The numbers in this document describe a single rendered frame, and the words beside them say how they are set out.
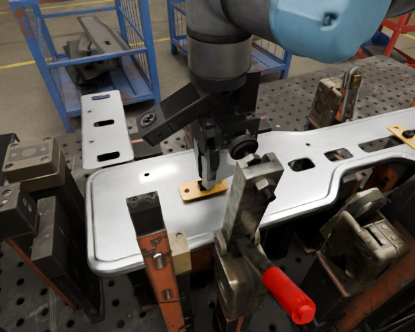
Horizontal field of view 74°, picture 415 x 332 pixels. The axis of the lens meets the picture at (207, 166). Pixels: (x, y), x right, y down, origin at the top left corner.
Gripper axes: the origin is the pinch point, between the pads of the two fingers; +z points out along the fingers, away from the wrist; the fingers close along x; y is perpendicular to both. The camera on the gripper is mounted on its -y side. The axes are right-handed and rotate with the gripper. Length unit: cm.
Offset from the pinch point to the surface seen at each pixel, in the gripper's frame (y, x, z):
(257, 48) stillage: 141, 240, 84
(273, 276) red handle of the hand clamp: -0.5, -22.4, -10.5
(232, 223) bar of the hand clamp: -1.9, -15.9, -10.4
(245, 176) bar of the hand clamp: -1.9, -17.1, -19.0
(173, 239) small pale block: -7.8, -11.9, -4.1
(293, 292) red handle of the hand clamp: -0.2, -24.6, -12.1
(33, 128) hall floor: -86, 189, 102
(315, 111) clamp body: 38.0, 19.5, 5.9
